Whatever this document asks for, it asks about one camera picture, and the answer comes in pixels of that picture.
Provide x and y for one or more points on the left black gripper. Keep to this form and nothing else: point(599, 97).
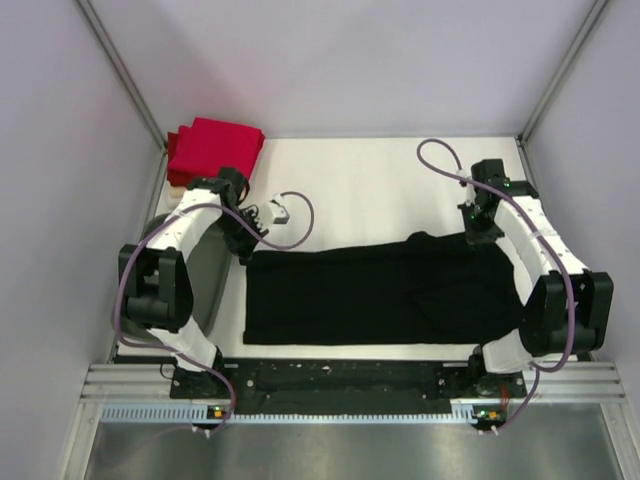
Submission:
point(242, 248)

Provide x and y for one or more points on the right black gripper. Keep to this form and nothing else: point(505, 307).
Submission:
point(474, 237)

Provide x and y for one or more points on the black t shirt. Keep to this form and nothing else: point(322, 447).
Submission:
point(423, 290)

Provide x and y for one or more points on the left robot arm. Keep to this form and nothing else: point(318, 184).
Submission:
point(200, 206)

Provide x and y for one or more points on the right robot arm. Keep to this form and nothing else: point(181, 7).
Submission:
point(568, 309)

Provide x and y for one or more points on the grey plastic bin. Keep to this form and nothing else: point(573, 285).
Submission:
point(210, 285)

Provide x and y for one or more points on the folded beige t shirt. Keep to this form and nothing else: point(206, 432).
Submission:
point(176, 192)

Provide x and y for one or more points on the folded red t shirt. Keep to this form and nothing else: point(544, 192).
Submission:
point(202, 149)

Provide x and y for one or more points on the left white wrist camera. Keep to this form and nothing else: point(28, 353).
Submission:
point(273, 212)

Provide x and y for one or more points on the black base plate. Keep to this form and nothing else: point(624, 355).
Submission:
point(344, 386)

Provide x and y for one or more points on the blue slotted cable duct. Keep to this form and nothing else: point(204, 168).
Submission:
point(210, 414)

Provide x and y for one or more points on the aluminium front rail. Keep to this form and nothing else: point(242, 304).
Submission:
point(127, 383)

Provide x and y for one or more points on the left aluminium frame post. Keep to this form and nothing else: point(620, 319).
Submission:
point(121, 71)

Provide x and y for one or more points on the aluminium frame post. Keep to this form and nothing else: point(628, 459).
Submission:
point(594, 16)
point(121, 71)

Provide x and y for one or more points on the right aluminium frame post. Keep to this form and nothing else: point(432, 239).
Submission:
point(594, 16)

